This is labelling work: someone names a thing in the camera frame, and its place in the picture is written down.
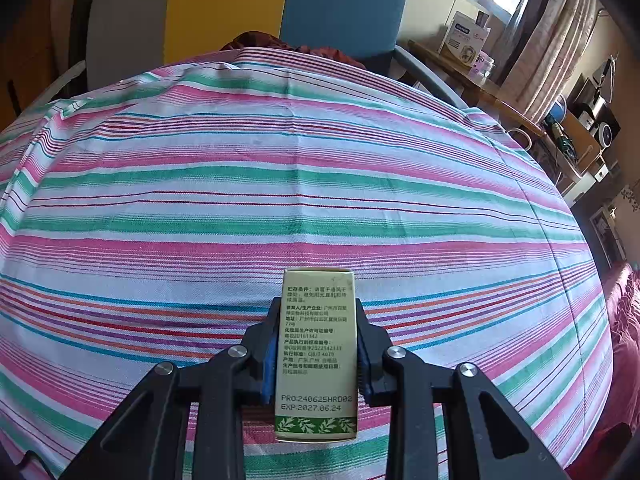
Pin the small pink container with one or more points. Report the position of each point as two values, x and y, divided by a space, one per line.
482 66

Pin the grey yellow blue chair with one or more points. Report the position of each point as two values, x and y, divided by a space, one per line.
225 5

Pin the striped window curtain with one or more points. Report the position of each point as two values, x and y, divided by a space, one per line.
550 45

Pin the green carton box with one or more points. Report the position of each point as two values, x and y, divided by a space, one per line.
317 350

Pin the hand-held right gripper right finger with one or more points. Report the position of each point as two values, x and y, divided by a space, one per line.
363 375

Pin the striped tablecloth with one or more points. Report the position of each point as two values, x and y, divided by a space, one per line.
300 170

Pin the red sofa cover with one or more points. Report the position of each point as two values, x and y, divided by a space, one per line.
622 350

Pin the cardboard box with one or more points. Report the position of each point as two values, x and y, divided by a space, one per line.
580 140

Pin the dark red cloth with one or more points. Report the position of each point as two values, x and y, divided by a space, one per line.
320 52

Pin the wooden side table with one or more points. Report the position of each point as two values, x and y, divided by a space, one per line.
480 90

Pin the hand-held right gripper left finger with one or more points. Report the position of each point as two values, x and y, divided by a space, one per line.
267 365

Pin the black stereo speaker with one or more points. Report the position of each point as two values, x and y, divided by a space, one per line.
597 115

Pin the white blue printed box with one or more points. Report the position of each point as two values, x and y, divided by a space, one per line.
462 37

